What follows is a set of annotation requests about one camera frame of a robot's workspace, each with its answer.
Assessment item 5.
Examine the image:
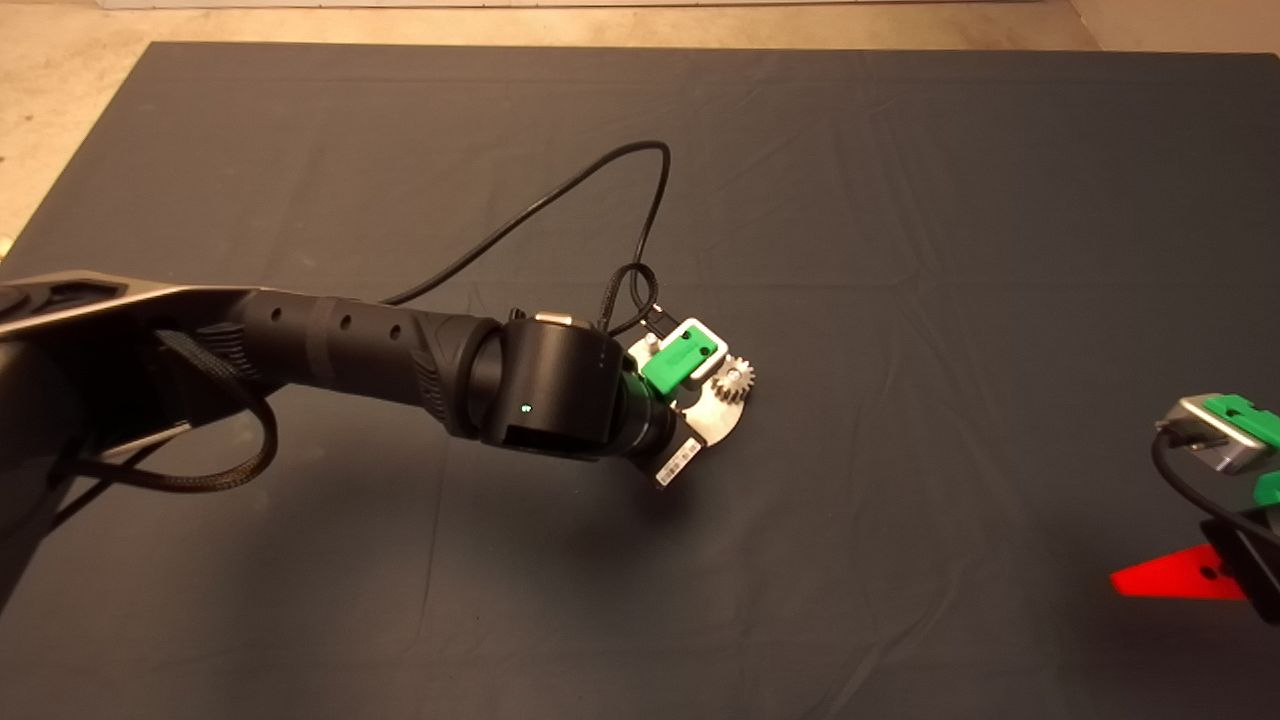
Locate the braided left arm cable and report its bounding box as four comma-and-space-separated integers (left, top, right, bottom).
60, 330, 279, 493

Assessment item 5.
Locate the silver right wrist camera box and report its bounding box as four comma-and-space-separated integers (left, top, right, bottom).
1156, 394, 1271, 475

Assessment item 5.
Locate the black right camera cable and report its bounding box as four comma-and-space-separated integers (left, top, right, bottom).
1150, 425, 1280, 548

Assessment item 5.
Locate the black camera cable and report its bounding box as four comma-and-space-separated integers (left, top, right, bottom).
1150, 425, 1280, 548
380, 141, 672, 337

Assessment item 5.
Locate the round metal carrier plate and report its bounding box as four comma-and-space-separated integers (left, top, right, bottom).
626, 334, 743, 448

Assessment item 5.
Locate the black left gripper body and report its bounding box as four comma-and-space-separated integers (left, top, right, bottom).
618, 385, 706, 491

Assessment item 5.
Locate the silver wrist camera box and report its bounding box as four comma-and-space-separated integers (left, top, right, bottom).
1156, 394, 1271, 475
666, 318, 727, 383

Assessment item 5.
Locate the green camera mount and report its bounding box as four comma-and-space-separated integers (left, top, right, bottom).
1204, 395, 1280, 507
640, 328, 719, 394

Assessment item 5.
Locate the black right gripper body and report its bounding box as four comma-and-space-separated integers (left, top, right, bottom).
1200, 508, 1280, 627

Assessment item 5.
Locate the black left camera cable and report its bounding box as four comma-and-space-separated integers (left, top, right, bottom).
380, 141, 672, 337

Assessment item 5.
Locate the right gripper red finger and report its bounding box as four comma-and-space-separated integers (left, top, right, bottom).
1110, 544, 1247, 601

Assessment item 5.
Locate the green right camera mount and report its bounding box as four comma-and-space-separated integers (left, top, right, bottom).
1204, 395, 1280, 507

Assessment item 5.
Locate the green left camera mount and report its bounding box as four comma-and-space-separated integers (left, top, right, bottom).
640, 328, 719, 394

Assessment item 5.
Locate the small steel planetary gear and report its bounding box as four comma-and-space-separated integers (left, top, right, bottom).
712, 356, 757, 405

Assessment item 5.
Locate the dark grey table cloth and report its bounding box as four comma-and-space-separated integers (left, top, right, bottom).
0, 40, 1280, 720

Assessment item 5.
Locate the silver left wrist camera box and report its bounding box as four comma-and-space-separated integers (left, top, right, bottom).
666, 318, 727, 383

